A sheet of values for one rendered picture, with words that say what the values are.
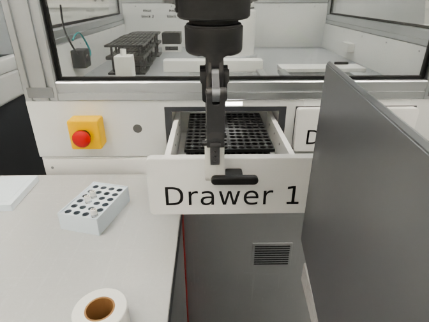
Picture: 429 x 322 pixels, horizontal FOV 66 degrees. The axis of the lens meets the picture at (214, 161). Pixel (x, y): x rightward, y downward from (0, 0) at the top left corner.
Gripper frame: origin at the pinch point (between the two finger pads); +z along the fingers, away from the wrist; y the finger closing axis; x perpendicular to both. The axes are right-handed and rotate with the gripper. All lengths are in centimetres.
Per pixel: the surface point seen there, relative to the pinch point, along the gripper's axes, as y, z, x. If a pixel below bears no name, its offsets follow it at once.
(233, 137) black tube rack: -18.5, 4.6, 4.9
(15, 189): -19, 16, -44
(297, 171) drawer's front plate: -1.7, 3.3, 13.9
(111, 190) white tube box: -15.6, 15.2, -21.9
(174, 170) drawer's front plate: -2.2, 2.9, -6.6
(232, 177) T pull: 1.3, 2.3, 2.7
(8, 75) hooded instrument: -84, 7, -75
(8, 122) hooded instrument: -78, 24, -77
